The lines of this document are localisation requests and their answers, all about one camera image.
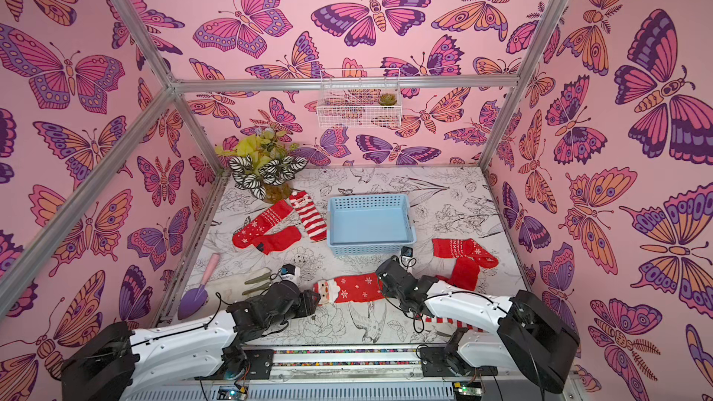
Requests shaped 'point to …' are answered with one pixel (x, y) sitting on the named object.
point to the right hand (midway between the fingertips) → (390, 279)
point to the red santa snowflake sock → (349, 289)
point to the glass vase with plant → (263, 164)
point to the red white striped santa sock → (310, 218)
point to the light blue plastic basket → (369, 225)
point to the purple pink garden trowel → (194, 300)
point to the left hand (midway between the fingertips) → (319, 297)
